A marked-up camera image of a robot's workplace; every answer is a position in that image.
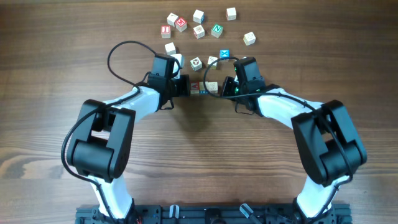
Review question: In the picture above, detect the white red sided block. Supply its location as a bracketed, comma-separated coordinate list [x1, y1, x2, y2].
[164, 42, 177, 55]

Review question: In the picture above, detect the letter K white block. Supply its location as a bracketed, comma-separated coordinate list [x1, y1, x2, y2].
[207, 82, 218, 94]

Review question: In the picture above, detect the red letter A block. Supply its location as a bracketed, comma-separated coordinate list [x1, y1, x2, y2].
[190, 82, 200, 95]

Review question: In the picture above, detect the soccer ball picture block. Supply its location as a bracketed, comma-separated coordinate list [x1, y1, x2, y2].
[190, 57, 203, 71]

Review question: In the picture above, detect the blue letter X block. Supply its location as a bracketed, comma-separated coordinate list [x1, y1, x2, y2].
[220, 49, 230, 61]

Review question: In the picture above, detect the violin picture white block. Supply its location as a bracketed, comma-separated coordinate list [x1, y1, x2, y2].
[207, 56, 218, 70]

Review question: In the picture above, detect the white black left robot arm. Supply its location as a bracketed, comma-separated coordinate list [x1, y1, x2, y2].
[62, 54, 189, 222]

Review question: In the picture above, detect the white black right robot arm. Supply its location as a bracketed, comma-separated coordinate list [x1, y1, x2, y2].
[221, 57, 368, 223]

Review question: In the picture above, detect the red letter I block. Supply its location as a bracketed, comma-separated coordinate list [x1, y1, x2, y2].
[160, 26, 171, 39]

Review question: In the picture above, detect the yarn ball white block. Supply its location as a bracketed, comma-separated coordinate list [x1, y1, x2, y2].
[243, 32, 256, 46]

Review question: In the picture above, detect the red letter M block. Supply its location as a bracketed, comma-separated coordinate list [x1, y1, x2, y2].
[175, 17, 187, 32]

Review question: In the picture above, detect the shell picture white block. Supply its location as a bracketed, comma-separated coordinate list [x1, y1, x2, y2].
[193, 25, 205, 39]

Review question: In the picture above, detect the plain white corner block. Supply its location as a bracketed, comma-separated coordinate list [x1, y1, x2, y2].
[167, 12, 179, 27]

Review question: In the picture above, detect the green letter N block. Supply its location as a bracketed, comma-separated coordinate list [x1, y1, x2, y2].
[211, 24, 223, 38]

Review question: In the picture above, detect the blue sided white block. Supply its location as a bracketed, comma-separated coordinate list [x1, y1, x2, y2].
[193, 9, 205, 24]

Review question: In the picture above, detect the far white number block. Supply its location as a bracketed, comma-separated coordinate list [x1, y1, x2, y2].
[226, 7, 237, 21]

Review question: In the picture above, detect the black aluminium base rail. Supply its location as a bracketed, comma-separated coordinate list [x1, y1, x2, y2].
[75, 203, 353, 224]

